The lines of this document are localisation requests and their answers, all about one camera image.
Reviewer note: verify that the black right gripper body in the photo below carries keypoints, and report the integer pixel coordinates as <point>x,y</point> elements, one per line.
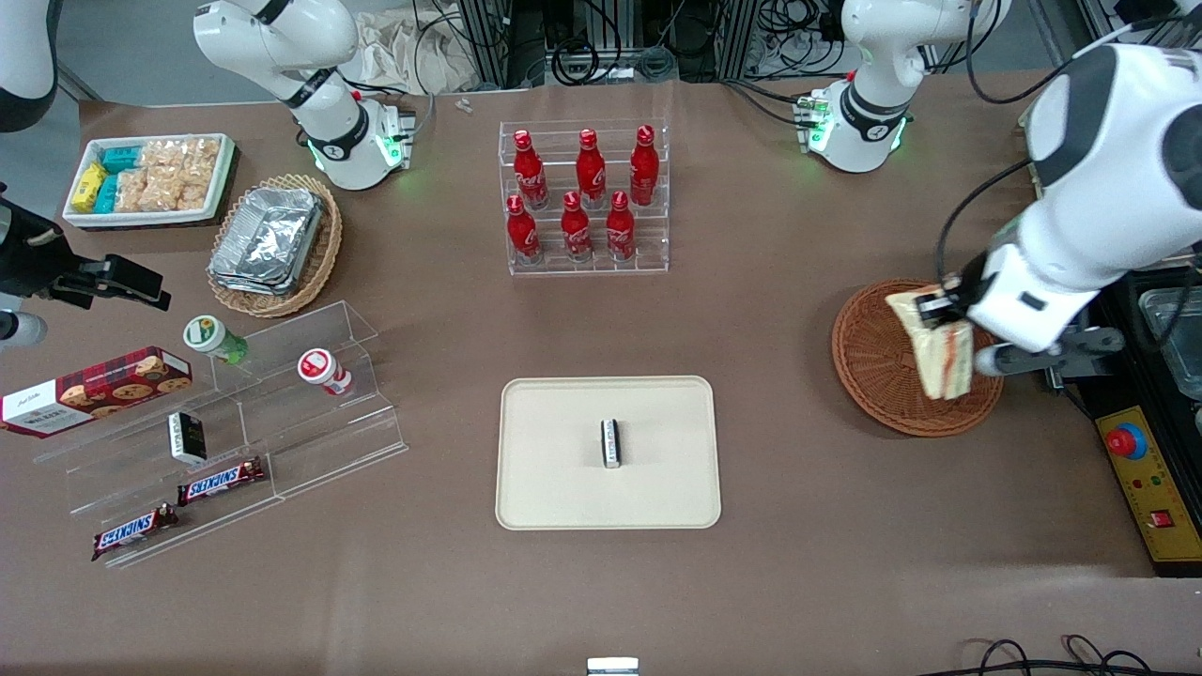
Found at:
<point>28,258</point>

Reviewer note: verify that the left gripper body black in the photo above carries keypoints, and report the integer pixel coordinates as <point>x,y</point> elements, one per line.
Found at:
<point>966,282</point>

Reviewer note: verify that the triangular sandwich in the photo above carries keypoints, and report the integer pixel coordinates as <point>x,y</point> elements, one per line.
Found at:
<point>944,361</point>

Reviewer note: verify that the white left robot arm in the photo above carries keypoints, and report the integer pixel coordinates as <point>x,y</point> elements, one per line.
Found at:
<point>1080,235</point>

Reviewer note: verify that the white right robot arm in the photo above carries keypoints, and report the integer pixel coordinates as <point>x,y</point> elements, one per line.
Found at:
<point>310,103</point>

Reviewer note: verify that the round brown wicker basket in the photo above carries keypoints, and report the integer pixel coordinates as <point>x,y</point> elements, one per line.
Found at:
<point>873,376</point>

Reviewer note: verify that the metal steel tray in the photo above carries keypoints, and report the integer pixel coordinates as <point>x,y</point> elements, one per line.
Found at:
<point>1174,338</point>

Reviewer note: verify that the oval light wicker basket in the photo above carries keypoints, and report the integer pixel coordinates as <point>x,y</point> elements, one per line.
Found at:
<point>324,249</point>

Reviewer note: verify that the beige rectangular tray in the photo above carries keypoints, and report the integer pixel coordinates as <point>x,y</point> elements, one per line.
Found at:
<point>563,469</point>

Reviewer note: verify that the teal snack packet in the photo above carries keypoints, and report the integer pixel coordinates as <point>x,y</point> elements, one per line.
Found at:
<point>106,194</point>
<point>120,159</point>

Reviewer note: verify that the yellow snack packet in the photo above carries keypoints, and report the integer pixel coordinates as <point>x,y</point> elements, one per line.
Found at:
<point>89,188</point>

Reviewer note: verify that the clear bag rice crackers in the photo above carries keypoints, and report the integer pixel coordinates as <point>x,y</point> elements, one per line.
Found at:
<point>160,191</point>
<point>183,155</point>

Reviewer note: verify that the red plaid cookie box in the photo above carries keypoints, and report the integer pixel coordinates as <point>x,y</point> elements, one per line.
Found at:
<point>94,390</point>

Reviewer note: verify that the black equipment box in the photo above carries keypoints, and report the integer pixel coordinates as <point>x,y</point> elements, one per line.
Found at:
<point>1117,376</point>

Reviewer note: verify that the white plastic snack bin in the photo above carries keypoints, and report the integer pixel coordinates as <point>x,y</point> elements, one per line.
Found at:
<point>221,192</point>

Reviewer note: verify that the stacked aluminium foil trays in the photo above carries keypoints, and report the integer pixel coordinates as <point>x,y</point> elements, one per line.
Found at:
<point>268,239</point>

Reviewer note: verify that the small black white box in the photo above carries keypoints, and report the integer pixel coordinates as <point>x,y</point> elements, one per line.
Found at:
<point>186,437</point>
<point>611,443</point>

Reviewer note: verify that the Snickers chocolate bar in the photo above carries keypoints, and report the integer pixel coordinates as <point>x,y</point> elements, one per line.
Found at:
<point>134,530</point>
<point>221,482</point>

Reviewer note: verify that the yellow black control box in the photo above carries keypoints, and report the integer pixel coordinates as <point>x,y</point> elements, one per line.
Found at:
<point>1150,488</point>

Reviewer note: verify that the clear acrylic stepped shelf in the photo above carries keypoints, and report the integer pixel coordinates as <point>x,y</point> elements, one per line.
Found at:
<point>319,441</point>

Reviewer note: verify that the clear acrylic bottle rack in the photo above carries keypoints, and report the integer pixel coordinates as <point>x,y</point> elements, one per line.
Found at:
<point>648,253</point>

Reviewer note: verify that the red cola bottle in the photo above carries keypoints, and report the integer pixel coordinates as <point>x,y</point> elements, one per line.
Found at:
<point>521,233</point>
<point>620,230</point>
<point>530,174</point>
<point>590,174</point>
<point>575,230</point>
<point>644,169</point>

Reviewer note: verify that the crumpled beige cloth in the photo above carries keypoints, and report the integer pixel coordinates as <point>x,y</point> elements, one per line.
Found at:
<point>404,52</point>

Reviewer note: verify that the silver black device edge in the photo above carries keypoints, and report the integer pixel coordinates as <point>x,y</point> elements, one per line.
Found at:
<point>612,667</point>

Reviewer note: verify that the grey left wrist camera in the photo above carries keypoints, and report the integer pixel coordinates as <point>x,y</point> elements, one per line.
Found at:
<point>991,361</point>

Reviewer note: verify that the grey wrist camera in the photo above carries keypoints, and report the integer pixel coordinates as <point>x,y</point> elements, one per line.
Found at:
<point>991,361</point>
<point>19,329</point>

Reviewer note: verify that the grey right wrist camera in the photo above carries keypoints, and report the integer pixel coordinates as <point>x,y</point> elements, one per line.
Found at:
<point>19,329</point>

